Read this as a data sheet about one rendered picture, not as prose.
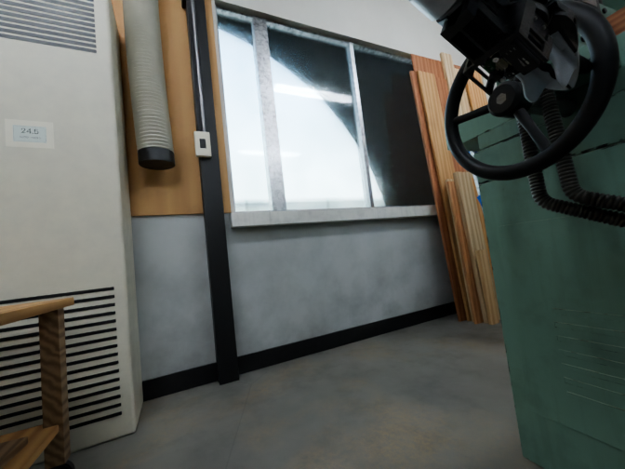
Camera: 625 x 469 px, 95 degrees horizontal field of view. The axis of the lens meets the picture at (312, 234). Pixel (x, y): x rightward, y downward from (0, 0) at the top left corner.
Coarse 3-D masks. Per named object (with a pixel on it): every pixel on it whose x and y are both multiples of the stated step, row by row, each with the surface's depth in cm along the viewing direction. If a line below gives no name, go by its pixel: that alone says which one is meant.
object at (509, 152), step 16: (624, 96) 51; (576, 112) 58; (608, 112) 53; (624, 112) 51; (544, 128) 63; (592, 128) 56; (608, 128) 53; (624, 128) 52; (496, 144) 73; (512, 144) 69; (592, 144) 56; (608, 144) 54; (480, 160) 77; (496, 160) 74; (512, 160) 70
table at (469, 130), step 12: (624, 36) 51; (624, 48) 51; (624, 60) 51; (576, 84) 56; (480, 120) 77; (492, 120) 74; (504, 120) 71; (468, 132) 80; (480, 132) 77; (468, 144) 84
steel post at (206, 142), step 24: (192, 0) 154; (192, 24) 154; (192, 48) 153; (192, 72) 153; (216, 144) 152; (216, 168) 151; (216, 192) 149; (216, 216) 148; (216, 240) 146; (216, 264) 145; (216, 288) 143; (216, 312) 142; (216, 336) 141; (216, 360) 145
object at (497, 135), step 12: (624, 72) 51; (588, 84) 56; (624, 84) 51; (564, 96) 59; (576, 96) 58; (516, 120) 68; (540, 120) 64; (492, 132) 74; (504, 132) 71; (516, 132) 68; (480, 144) 77; (492, 144) 74
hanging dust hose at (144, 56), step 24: (144, 0) 135; (144, 24) 134; (144, 48) 133; (144, 72) 131; (144, 96) 130; (144, 120) 129; (168, 120) 138; (144, 144) 129; (168, 144) 134; (168, 168) 142
